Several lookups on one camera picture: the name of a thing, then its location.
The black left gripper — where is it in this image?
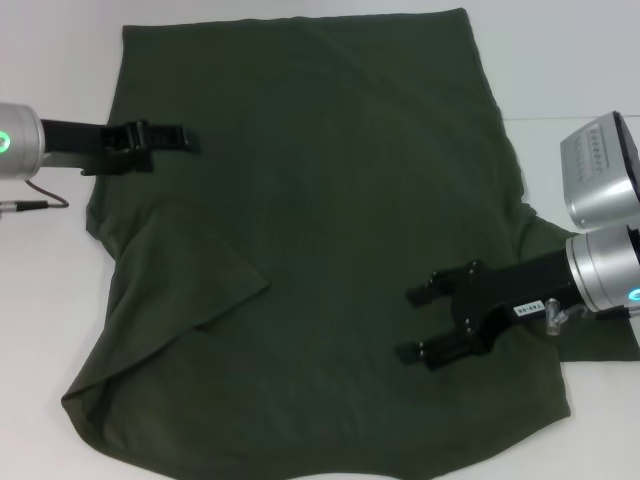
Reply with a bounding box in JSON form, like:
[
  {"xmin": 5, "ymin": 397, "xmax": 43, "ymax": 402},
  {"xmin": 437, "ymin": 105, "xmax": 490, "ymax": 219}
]
[{"xmin": 39, "ymin": 118, "xmax": 201, "ymax": 176}]

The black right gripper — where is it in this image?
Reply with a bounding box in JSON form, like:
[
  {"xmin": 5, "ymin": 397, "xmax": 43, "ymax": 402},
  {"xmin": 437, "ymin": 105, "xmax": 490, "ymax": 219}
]
[{"xmin": 394, "ymin": 249, "xmax": 584, "ymax": 372}]

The dark green shirt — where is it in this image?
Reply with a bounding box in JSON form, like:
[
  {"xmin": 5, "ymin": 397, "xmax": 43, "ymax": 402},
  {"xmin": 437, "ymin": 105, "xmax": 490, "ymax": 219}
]
[{"xmin": 59, "ymin": 7, "xmax": 640, "ymax": 480}]

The right gripper silver connector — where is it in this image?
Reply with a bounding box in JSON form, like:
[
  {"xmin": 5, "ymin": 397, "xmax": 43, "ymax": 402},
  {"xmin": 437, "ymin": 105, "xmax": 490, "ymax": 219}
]
[{"xmin": 543, "ymin": 297, "xmax": 566, "ymax": 337}]

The left arm cable with plug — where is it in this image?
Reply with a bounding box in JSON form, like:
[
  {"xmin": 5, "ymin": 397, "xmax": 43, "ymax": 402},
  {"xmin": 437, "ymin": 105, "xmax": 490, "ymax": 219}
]
[{"xmin": 0, "ymin": 179, "xmax": 70, "ymax": 211}]

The arm cable with plug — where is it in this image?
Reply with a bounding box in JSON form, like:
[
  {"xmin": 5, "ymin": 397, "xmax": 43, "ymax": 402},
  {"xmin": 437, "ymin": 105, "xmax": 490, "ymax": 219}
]
[
  {"xmin": 559, "ymin": 304, "xmax": 634, "ymax": 321},
  {"xmin": 0, "ymin": 179, "xmax": 70, "ymax": 211}
]

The right arm cable with plug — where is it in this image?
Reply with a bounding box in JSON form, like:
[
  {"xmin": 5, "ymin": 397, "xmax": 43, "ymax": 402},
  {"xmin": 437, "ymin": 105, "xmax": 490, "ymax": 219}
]
[{"xmin": 559, "ymin": 304, "xmax": 634, "ymax": 321}]

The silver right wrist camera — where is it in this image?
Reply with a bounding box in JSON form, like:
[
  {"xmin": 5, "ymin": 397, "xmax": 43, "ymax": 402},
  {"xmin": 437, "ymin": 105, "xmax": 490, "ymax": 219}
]
[{"xmin": 558, "ymin": 110, "xmax": 640, "ymax": 232}]

